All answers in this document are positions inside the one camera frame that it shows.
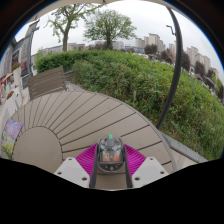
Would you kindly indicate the black curved umbrella pole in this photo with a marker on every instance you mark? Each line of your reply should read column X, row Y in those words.
column 176, row 66

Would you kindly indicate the brown slatted chair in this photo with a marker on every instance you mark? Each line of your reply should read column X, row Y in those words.
column 46, row 81

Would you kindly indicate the distant apartment buildings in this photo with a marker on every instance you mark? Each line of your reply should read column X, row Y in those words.
column 193, row 56

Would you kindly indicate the round leafy tree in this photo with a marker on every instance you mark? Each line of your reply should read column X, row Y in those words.
column 108, row 26

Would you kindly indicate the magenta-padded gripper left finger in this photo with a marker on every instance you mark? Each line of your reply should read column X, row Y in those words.
column 85, row 160

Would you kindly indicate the beige patio umbrella canopy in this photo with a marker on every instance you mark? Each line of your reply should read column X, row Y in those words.
column 60, row 6

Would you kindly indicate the grey storefront building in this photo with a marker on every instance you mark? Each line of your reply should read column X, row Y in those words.
column 7, row 63

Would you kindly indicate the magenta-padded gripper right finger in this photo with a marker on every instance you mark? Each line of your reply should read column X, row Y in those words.
column 136, row 160

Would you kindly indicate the tall sparse tree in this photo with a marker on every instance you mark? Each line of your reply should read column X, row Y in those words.
column 65, row 40

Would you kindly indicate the green hedge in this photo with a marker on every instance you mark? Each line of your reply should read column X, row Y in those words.
column 126, row 76

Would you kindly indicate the transparent computer mouse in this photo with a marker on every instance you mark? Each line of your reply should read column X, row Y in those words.
column 110, row 155

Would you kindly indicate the grey sign pylon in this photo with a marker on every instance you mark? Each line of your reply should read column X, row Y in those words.
column 26, row 56

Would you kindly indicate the white planter with flowers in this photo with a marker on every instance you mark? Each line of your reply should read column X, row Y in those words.
column 11, row 101
column 17, row 80

